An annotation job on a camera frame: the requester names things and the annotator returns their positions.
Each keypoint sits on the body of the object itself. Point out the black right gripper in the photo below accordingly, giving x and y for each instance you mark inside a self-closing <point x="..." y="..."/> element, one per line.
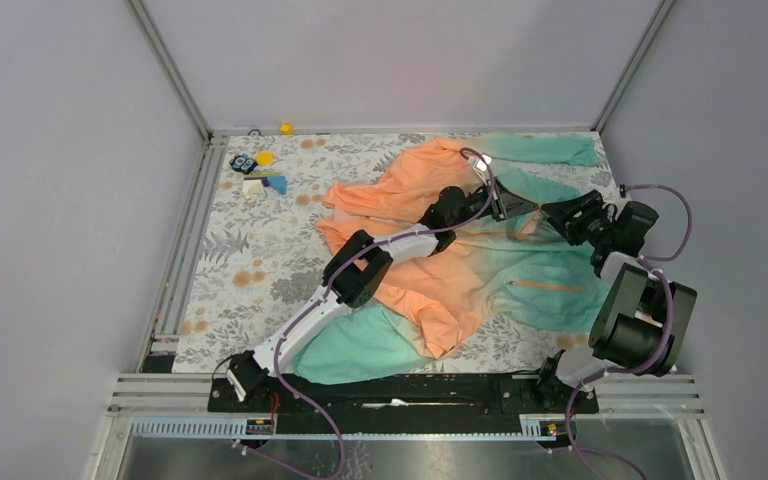
<point x="561" y="213"/>

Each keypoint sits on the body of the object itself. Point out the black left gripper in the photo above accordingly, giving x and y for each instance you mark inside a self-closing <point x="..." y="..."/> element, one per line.
<point x="504" y="204"/>

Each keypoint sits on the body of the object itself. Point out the orange and teal jacket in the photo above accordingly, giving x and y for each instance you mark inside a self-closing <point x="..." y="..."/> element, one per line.
<point x="426" y="308"/>

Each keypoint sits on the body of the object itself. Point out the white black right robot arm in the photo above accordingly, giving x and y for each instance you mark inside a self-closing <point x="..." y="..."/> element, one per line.
<point x="641" y="325"/>

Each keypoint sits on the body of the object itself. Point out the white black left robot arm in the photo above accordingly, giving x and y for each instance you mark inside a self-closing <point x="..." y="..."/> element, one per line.
<point x="355" y="272"/>

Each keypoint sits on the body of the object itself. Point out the blue triangular block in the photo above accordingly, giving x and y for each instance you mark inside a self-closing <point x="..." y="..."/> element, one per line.
<point x="278" y="183"/>

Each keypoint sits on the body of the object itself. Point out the yellow round disc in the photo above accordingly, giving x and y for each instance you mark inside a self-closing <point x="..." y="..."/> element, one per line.
<point x="264" y="158"/>

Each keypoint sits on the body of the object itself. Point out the green yellow flat stick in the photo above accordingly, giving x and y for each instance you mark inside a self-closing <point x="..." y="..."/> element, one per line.
<point x="262" y="175"/>

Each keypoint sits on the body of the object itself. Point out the floral patterned table cloth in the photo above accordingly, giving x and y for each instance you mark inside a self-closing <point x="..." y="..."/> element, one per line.
<point x="262" y="259"/>

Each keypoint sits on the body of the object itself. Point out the white toy block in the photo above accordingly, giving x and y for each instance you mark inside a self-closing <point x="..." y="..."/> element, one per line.
<point x="252" y="189"/>

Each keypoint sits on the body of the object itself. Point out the black blue toy car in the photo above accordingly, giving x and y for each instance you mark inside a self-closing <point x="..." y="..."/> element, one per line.
<point x="243" y="163"/>

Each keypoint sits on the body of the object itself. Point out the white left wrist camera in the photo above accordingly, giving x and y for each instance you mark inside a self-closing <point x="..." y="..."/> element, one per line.
<point x="481" y="168"/>

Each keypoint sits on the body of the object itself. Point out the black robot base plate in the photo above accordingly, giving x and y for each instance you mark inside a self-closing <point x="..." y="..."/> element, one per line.
<point x="506" y="393"/>

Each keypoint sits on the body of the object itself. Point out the aluminium frame rails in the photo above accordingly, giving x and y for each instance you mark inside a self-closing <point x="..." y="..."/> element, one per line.
<point x="179" y="399"/>

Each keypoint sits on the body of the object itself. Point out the white slotted cable duct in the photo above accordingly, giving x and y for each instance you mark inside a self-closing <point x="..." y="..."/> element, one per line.
<point x="517" y="427"/>

